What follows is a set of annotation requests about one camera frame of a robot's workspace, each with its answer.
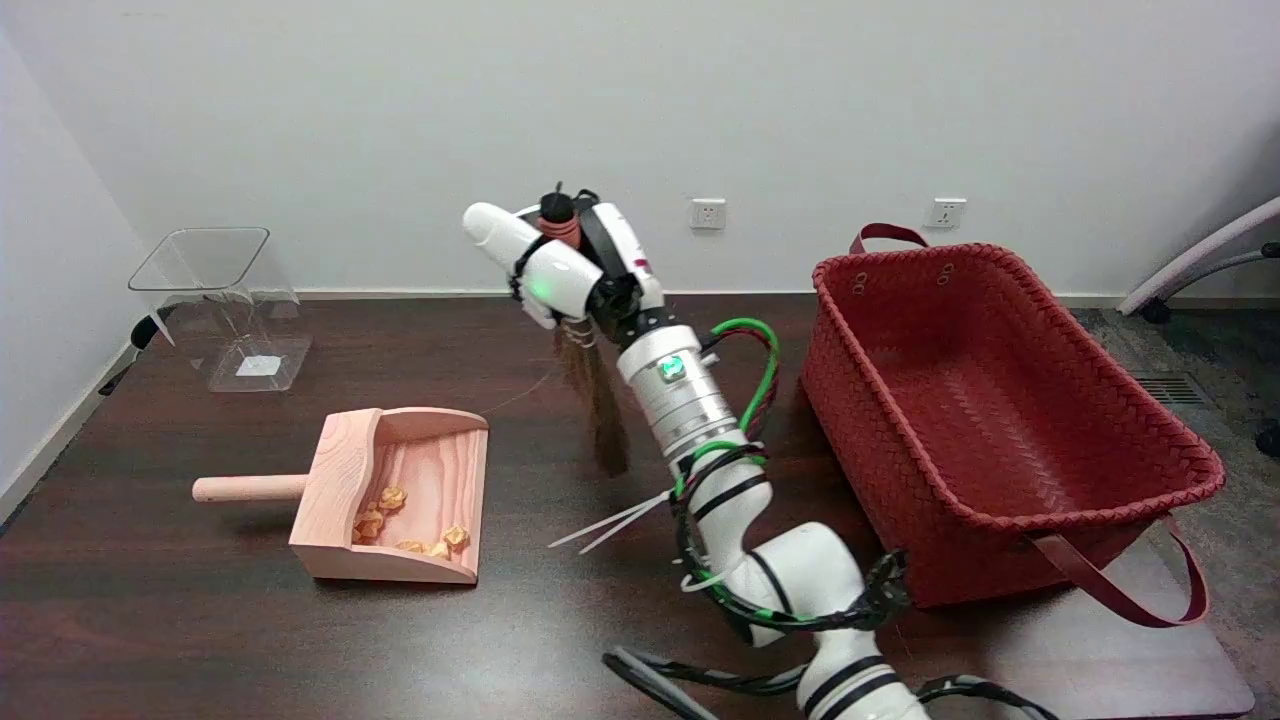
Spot green robot cable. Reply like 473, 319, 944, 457
672, 318, 781, 623

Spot clear acrylic container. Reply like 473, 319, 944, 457
128, 227, 313, 393

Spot red-brown woven storage basket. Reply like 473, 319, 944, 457
800, 222, 1227, 629

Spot white office chair base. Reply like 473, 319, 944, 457
1117, 197, 1280, 459

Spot white zip tie ends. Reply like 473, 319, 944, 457
548, 490, 673, 556

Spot metal floor vent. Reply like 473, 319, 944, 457
1135, 373, 1211, 408

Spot black cable at wall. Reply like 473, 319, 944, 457
98, 310, 176, 397

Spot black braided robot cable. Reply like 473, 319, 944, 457
602, 548, 1061, 720

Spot wooden dustpan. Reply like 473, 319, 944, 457
192, 406, 490, 586

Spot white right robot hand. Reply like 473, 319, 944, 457
462, 200, 691, 349

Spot small brown straw broom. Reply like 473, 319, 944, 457
538, 183, 633, 479

